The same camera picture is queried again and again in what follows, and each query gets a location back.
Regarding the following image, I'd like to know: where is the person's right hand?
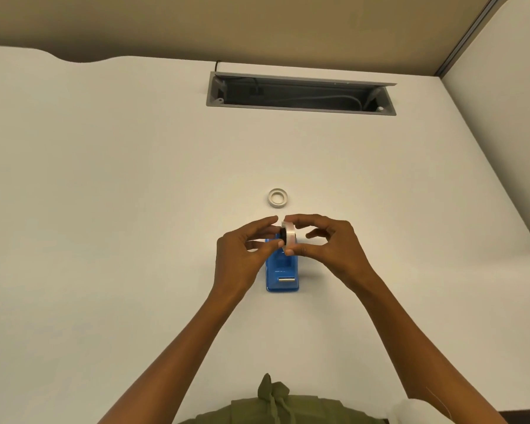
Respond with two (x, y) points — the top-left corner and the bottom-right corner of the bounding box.
(284, 214), (379, 293)

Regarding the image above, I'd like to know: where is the person's left hand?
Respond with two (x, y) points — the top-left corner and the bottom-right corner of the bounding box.
(212, 216), (286, 302)

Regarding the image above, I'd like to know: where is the clear adhesive tape roll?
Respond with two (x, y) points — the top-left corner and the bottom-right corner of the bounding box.
(281, 221), (298, 256)

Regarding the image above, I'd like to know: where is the person's left forearm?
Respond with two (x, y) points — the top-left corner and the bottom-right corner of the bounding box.
(98, 287), (249, 424)

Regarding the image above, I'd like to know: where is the person's right forearm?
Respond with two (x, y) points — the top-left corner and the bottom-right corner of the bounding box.
(353, 270), (509, 424)

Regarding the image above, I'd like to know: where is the blue tape dispenser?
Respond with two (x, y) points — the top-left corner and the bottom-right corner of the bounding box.
(264, 237), (300, 293)

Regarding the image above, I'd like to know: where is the olive green garment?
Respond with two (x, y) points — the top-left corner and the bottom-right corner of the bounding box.
(177, 373), (387, 424)

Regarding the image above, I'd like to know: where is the grey metal partition strip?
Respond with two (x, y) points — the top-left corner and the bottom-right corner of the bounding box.
(435, 0), (503, 78)

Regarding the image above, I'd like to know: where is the empty white tape ring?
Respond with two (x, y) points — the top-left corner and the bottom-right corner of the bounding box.
(267, 188), (290, 210)

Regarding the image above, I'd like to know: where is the grey desk cable tray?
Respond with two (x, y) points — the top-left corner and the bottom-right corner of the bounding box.
(206, 71), (398, 116)

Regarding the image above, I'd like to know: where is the white cable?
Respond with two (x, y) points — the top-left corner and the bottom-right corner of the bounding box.
(309, 90), (378, 112)

